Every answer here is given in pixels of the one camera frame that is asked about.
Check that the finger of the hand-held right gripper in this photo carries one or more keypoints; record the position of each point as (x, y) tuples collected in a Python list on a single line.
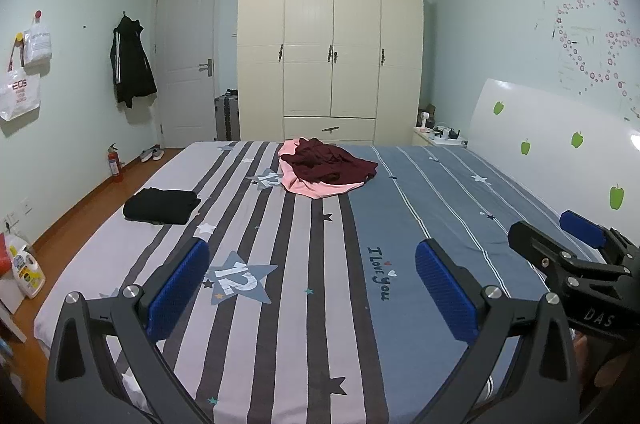
[(530, 239), (582, 226)]

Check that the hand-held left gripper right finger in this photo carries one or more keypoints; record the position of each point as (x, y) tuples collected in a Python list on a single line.
[(445, 289)]

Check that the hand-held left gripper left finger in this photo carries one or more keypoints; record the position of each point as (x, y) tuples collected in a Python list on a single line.
[(180, 284)]

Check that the maroon t-shirt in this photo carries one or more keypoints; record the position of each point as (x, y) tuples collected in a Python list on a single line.
[(325, 161)]

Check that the person's right hand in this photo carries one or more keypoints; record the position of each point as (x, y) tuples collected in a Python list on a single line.
[(625, 366)]

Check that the black folded garment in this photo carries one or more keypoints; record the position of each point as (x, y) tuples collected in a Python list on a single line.
[(160, 206)]

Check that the white headboard with apple stickers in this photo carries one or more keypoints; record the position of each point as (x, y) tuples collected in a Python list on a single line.
[(545, 153)]

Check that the bed with striped sheet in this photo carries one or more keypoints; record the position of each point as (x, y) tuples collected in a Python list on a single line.
[(300, 279)]

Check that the black device on nightstand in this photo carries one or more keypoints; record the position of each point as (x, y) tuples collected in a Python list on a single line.
[(451, 133)]

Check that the grey shoe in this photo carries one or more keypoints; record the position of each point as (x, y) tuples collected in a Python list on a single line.
[(146, 156), (158, 152)]

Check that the red fire extinguisher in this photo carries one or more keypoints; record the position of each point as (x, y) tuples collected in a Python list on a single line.
[(116, 163)]

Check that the white nightstand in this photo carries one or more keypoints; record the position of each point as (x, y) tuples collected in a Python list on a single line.
[(425, 139)]

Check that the white detergent bottle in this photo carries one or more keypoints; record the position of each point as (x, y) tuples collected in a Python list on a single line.
[(27, 269)]

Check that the small white hair dryer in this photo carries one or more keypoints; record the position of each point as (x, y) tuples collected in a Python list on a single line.
[(425, 121)]

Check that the pink garment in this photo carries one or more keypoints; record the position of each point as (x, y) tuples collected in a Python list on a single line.
[(312, 190)]

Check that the dark suitcase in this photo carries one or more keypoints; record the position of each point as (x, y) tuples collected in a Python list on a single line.
[(227, 118)]

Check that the black striped jacket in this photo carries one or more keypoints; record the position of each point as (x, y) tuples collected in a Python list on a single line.
[(131, 63)]

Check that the white bag with red print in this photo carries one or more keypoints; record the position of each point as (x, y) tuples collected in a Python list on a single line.
[(17, 96)]

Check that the white door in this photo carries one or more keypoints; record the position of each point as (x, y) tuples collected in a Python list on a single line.
[(185, 28)]

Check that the cream wardrobe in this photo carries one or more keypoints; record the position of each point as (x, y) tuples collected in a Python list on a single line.
[(310, 28)]

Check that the wall power outlet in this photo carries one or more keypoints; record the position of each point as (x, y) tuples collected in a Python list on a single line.
[(10, 221)]

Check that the pink flower wall stickers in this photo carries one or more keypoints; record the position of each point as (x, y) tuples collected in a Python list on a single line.
[(612, 38)]

